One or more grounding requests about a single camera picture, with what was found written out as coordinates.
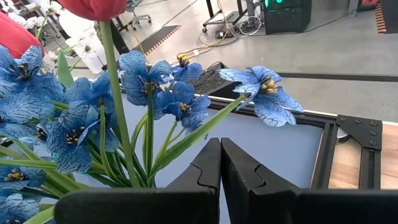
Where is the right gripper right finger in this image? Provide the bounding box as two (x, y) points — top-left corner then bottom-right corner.
(221, 138), (398, 224)

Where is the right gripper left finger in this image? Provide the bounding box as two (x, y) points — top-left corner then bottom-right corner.
(54, 138), (221, 224)

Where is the blue artificial flower bunch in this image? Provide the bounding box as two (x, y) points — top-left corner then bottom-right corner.
(0, 45), (121, 224)
(118, 49), (304, 187)

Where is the white artificial flower bunch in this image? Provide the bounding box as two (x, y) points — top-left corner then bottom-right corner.
(6, 0), (63, 30)
(42, 9), (108, 75)

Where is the red artificial tulip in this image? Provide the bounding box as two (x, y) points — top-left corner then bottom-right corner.
(58, 0), (141, 188)
(0, 11), (43, 59)

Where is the black perforated computer case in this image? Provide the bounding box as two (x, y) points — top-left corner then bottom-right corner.
(188, 61), (242, 99)

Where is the black floor mat striped edge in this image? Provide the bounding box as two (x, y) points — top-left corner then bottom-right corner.
(133, 24), (183, 57)
(374, 0), (398, 35)

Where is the grey office chair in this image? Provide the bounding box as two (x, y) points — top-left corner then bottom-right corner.
(126, 0), (152, 31)

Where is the black computer tower green light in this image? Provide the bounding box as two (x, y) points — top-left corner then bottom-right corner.
(263, 0), (313, 35)

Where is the black aluminium table frame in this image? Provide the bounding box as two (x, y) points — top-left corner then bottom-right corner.
(198, 93), (398, 190)

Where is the floor cable bundle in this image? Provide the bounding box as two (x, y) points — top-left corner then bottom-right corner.
(177, 17), (264, 60)

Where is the black rolling cart frame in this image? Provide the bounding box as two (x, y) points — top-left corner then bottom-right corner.
(201, 0), (265, 34)

